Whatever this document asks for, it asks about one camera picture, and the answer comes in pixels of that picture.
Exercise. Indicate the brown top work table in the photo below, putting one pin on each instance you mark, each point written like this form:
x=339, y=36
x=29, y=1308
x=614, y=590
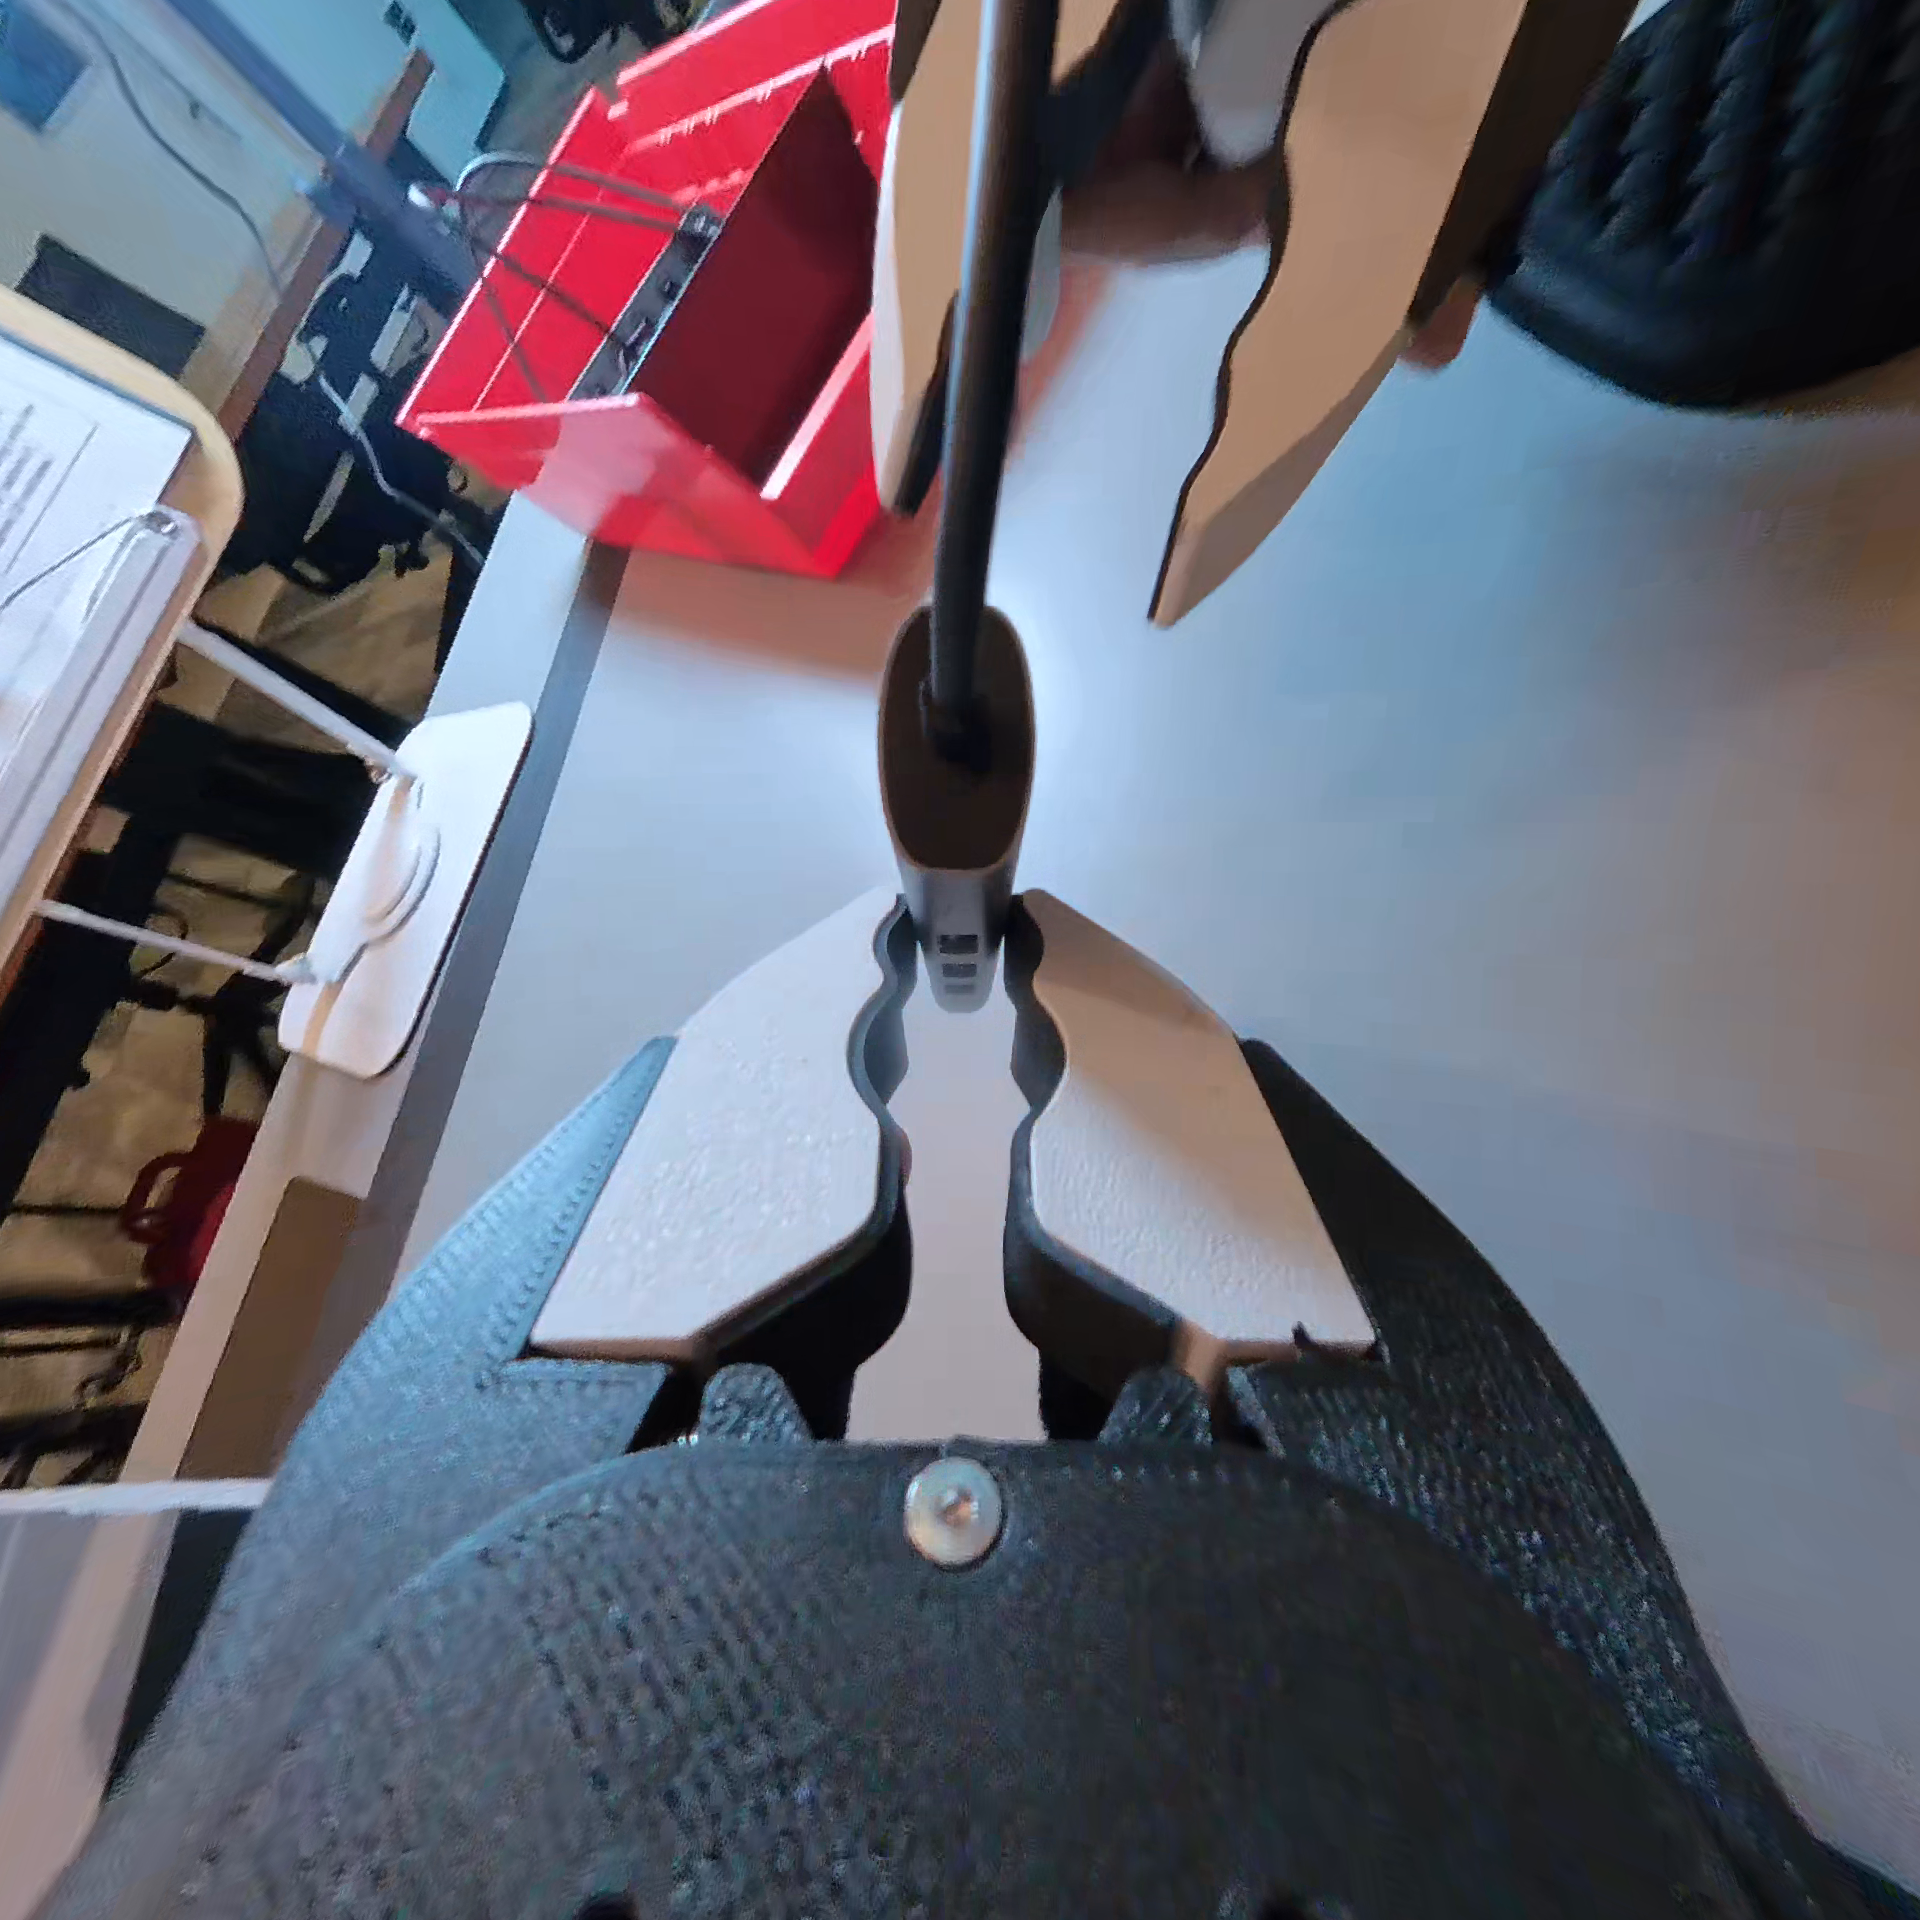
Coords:
x=339, y=225

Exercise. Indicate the red plastic bin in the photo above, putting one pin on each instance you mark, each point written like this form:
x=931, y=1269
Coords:
x=600, y=451

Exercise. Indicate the white document stand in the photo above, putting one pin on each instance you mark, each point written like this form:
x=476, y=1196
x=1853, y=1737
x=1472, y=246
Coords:
x=420, y=839

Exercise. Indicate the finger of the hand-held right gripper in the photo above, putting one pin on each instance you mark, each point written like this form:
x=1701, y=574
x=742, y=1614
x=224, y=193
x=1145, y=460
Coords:
x=1381, y=225
x=914, y=225

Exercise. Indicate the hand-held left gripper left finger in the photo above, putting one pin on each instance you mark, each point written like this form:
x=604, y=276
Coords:
x=734, y=1185

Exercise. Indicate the person's right hand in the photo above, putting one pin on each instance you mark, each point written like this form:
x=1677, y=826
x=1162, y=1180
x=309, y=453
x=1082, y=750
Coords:
x=1155, y=196

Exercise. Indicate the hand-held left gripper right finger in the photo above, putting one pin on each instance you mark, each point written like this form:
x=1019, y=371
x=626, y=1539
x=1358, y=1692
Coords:
x=1184, y=1185

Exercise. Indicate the red bag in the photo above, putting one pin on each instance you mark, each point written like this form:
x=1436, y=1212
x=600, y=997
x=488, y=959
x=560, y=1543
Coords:
x=195, y=1202

